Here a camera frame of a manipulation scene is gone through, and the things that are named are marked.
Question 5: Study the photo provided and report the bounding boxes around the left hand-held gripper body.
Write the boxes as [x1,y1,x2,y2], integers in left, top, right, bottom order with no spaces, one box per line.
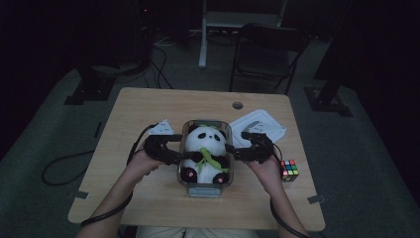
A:
[144,118,175,164]

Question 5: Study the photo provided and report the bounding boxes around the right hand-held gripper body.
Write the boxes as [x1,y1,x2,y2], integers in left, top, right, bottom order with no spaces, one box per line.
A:
[247,121,285,165]

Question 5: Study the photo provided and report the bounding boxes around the white box lid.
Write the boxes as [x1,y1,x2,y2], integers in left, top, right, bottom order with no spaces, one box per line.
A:
[229,108,287,149]

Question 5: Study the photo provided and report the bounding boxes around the panda plush toy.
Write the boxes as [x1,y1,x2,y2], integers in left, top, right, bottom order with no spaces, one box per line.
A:
[180,123,231,184]

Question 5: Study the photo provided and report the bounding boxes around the colourful puzzle cube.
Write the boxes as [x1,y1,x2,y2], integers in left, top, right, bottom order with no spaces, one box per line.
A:
[279,159,300,183]

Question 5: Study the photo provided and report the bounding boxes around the clear plastic storage box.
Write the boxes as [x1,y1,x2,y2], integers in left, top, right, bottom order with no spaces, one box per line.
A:
[176,119,236,199]

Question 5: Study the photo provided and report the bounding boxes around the person's left hand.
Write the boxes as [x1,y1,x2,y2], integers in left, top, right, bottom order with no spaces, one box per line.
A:
[126,148,166,182]

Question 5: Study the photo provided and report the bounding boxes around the black folding chair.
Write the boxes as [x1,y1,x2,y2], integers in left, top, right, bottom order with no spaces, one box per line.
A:
[229,23,312,96]

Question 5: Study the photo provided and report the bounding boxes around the black stand base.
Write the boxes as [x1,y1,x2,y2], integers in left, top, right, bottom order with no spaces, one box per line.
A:
[63,65,117,106]
[304,0,354,118]

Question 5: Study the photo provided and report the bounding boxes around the black cables on floor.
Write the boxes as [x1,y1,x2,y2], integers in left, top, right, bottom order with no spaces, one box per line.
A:
[145,44,174,90]

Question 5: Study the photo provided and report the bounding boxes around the right hand-held gripper cable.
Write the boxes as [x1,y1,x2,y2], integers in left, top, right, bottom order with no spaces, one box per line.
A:
[269,142,313,238]

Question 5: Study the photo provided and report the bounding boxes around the hand-held gripper cable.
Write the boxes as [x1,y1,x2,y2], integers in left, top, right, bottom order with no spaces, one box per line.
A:
[80,123,160,228]
[269,142,313,238]

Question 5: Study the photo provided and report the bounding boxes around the left hand-held gripper cable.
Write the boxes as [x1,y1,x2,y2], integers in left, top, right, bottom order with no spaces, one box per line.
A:
[80,123,160,228]

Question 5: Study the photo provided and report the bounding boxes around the black floor cable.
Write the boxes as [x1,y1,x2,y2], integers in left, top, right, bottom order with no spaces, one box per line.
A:
[41,150,96,186]

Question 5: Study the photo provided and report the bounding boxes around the white metal stand frame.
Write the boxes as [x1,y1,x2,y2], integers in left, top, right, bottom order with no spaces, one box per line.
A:
[198,0,289,69]

